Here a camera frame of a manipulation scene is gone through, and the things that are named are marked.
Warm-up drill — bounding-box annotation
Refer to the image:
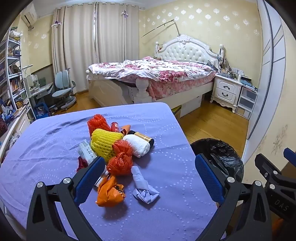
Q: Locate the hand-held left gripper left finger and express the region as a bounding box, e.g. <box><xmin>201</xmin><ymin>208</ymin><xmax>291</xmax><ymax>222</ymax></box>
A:
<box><xmin>26</xmin><ymin>156</ymin><xmax>107</xmax><ymax>241</ymax></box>

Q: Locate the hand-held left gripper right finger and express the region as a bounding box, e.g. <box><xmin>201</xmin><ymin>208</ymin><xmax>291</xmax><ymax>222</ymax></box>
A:
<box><xmin>195</xmin><ymin>153</ymin><xmax>272</xmax><ymax>241</ymax></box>

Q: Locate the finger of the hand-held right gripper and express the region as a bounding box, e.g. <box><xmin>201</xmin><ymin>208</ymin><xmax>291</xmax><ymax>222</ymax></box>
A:
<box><xmin>255</xmin><ymin>153</ymin><xmax>282</xmax><ymax>183</ymax></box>
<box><xmin>283</xmin><ymin>148</ymin><xmax>296</xmax><ymax>167</ymax></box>

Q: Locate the white and teal packet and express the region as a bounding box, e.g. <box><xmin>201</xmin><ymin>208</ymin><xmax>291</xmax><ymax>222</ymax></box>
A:
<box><xmin>94</xmin><ymin>170</ymin><xmax>109</xmax><ymax>188</ymax></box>

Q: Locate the dark red wrapper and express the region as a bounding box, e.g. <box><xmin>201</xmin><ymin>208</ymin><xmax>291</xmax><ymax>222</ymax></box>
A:
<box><xmin>77</xmin><ymin>156</ymin><xmax>89</xmax><ymax>172</ymax></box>

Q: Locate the trash bin with black bag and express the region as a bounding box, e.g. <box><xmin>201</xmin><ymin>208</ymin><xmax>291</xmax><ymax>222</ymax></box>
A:
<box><xmin>190</xmin><ymin>138</ymin><xmax>244</xmax><ymax>183</ymax></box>

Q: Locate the orange plastic bag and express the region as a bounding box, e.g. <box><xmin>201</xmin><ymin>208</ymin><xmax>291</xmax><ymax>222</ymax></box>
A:
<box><xmin>96</xmin><ymin>174</ymin><xmax>126</xmax><ymax>207</ymax></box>

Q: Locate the white printed packet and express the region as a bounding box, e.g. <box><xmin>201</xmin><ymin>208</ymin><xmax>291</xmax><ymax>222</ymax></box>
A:
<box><xmin>78</xmin><ymin>140</ymin><xmax>97</xmax><ymax>165</ymax></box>

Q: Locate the red plastic bag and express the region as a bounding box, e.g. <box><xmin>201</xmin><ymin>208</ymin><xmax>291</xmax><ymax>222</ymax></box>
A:
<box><xmin>112</xmin><ymin>140</ymin><xmax>133</xmax><ymax>158</ymax></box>
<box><xmin>106</xmin><ymin>152</ymin><xmax>134</xmax><ymax>176</ymax></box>

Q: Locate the yellow foam fruit net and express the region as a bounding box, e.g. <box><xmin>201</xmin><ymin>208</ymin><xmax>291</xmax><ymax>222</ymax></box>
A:
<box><xmin>90</xmin><ymin>128</ymin><xmax>123</xmax><ymax>163</ymax></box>

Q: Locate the pale purple bag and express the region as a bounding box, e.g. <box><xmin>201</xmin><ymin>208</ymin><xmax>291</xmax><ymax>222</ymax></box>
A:
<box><xmin>131</xmin><ymin>166</ymin><xmax>160</xmax><ymax>204</ymax></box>

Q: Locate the red foam fruit net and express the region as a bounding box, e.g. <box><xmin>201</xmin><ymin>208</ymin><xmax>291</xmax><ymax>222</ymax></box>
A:
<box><xmin>87</xmin><ymin>114</ymin><xmax>112</xmax><ymax>137</ymax></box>

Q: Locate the white towel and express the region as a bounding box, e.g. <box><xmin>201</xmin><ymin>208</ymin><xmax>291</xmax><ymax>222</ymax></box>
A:
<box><xmin>122</xmin><ymin>134</ymin><xmax>151</xmax><ymax>158</ymax></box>

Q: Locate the brown bottle with gold label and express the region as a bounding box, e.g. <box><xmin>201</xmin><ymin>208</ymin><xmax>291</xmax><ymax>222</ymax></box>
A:
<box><xmin>128</xmin><ymin>130</ymin><xmax>155</xmax><ymax>149</ymax></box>

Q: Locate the clear plastic drawer unit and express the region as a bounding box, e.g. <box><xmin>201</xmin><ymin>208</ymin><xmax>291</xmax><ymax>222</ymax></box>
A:
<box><xmin>235</xmin><ymin>86</ymin><xmax>258</xmax><ymax>120</ymax></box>

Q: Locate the cardboard box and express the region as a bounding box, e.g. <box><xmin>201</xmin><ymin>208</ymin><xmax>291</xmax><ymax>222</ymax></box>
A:
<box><xmin>172</xmin><ymin>105</ymin><xmax>182</xmax><ymax>121</ymax></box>

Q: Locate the white storage box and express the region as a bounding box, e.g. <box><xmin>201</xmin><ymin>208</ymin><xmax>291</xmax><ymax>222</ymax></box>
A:
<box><xmin>180</xmin><ymin>95</ymin><xmax>205</xmax><ymax>118</ymax></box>

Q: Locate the stack of books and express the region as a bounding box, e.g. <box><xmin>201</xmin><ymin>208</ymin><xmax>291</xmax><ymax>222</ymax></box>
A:
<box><xmin>240</xmin><ymin>77</ymin><xmax>258</xmax><ymax>92</ymax></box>

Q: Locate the purple tablecloth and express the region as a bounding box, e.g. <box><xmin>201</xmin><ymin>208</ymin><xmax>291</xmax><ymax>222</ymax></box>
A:
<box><xmin>0</xmin><ymin>101</ymin><xmax>219</xmax><ymax>241</ymax></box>

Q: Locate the white nightstand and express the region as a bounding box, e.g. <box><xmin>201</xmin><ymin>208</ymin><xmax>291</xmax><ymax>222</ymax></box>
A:
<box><xmin>210</xmin><ymin>74</ymin><xmax>243</xmax><ymax>114</ymax></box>

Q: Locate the white cabinet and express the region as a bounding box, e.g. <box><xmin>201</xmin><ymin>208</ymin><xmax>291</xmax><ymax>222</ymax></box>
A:
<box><xmin>0</xmin><ymin>111</ymin><xmax>30</xmax><ymax>163</ymax></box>

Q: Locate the white sliding wardrobe door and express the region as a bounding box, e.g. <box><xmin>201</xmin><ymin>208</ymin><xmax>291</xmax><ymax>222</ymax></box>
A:
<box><xmin>240</xmin><ymin>0</ymin><xmax>296</xmax><ymax>163</ymax></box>

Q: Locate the clutter of small bottles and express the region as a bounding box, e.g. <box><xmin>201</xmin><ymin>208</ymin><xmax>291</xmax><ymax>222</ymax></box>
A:
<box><xmin>217</xmin><ymin>44</ymin><xmax>245</xmax><ymax>80</ymax></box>

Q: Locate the grey study desk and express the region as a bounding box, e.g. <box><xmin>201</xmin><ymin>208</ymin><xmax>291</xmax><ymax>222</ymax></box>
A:
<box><xmin>23</xmin><ymin>82</ymin><xmax>54</xmax><ymax>116</ymax></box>

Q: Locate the pale blue desk chair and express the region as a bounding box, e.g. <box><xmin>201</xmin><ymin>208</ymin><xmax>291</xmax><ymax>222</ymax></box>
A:
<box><xmin>51</xmin><ymin>68</ymin><xmax>77</xmax><ymax>111</ymax></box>

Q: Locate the pink floral quilt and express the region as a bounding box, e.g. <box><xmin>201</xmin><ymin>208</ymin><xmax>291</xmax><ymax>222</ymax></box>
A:
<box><xmin>88</xmin><ymin>56</ymin><xmax>216</xmax><ymax>101</ymax></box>

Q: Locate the white bed with tufted headboard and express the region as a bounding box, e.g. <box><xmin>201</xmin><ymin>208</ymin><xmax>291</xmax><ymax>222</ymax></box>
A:
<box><xmin>85</xmin><ymin>34</ymin><xmax>220</xmax><ymax>117</ymax></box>

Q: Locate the white bookshelf with books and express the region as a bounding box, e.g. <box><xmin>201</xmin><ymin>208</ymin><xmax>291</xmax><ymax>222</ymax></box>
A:
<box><xmin>0</xmin><ymin>28</ymin><xmax>34</xmax><ymax>126</ymax></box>

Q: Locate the beige curtain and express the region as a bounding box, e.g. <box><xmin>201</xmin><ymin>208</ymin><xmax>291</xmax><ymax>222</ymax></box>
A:
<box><xmin>95</xmin><ymin>1</ymin><xmax>140</xmax><ymax>70</ymax></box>
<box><xmin>52</xmin><ymin>2</ymin><xmax>97</xmax><ymax>93</ymax></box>

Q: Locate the metal pole over bed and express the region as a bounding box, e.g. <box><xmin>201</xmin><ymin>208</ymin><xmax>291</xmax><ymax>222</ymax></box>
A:
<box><xmin>142</xmin><ymin>19</ymin><xmax>182</xmax><ymax>38</ymax></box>

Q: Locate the white air conditioner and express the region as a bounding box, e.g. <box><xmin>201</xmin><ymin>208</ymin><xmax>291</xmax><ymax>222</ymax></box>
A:
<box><xmin>20</xmin><ymin>4</ymin><xmax>38</xmax><ymax>27</ymax></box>

